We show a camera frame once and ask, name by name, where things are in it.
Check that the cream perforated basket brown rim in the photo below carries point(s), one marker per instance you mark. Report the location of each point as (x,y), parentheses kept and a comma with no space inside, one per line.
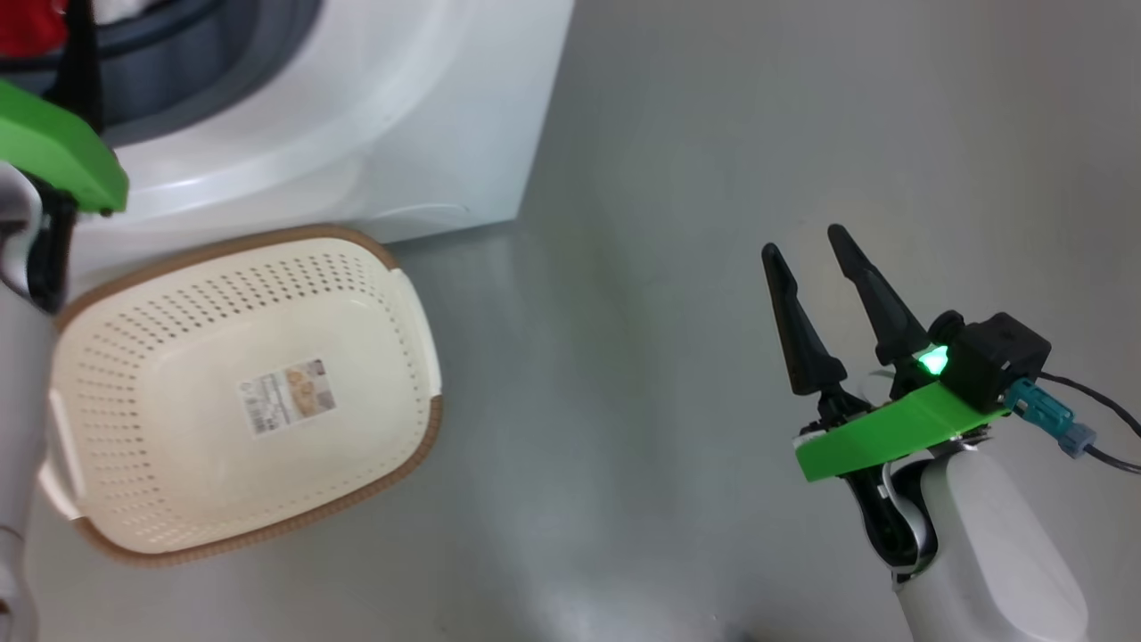
(223,481)

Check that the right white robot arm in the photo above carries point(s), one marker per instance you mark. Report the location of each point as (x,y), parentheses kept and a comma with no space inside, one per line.
(998,553)

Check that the red and white garment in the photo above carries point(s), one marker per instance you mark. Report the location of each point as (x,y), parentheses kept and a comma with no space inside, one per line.
(27,27)

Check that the paper product sticker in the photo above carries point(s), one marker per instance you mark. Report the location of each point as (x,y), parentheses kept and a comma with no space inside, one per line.
(287,397)

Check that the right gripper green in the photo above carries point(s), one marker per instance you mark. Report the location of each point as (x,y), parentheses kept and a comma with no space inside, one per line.
(900,432)

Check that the grey rubber door gasket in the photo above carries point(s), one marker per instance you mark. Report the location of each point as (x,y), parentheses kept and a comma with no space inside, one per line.
(196,62)

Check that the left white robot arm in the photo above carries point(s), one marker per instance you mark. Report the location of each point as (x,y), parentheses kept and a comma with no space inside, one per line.
(18,401)

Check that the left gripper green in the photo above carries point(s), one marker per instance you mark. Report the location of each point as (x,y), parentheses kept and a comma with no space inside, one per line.
(53,152)

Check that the white front-load washing machine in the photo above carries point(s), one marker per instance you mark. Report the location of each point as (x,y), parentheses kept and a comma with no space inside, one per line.
(428,116)

